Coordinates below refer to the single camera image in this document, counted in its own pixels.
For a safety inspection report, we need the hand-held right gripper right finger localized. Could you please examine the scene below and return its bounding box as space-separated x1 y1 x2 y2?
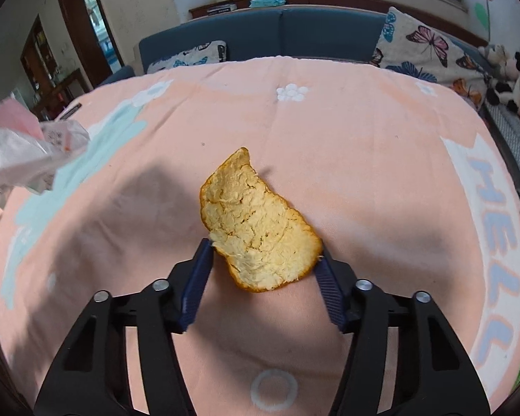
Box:
314 257 490 416

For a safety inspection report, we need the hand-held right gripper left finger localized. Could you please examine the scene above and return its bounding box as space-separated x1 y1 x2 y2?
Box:
34 238 215 416

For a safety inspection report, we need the orange peel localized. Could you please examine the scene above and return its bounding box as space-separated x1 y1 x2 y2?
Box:
199 147 323 293

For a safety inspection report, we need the white plastic bag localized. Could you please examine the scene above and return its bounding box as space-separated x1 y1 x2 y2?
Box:
0 97 92 196

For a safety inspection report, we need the peach printed blanket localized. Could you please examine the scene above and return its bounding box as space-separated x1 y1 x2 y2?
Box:
0 56 520 416

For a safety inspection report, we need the small butterfly pillow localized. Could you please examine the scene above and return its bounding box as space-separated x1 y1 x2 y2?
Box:
146 40 227 74

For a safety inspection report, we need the wooden side table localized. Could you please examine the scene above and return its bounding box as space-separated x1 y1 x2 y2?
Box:
30 69 92 120

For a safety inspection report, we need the blue white patterned mat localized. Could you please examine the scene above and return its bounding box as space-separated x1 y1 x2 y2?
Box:
485 104 520 174

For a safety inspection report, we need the large butterfly pillow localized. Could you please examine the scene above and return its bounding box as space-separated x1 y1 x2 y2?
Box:
373 6 488 109

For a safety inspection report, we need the blue sofa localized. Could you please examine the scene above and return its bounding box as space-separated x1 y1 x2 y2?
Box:
99 6 520 243

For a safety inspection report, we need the cow plush toy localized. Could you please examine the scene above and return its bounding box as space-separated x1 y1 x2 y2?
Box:
485 76 520 111

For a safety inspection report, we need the wooden shelf cabinet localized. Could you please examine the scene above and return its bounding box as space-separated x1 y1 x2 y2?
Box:
19 15 59 96

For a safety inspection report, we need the grey white plush toy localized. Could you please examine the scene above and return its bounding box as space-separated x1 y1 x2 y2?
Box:
479 43 510 68

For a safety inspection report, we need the black white mouse plush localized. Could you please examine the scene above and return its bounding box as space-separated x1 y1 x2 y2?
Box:
505 51 520 81

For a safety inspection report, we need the wooden door frame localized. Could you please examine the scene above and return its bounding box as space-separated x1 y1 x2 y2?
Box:
55 0 126 87

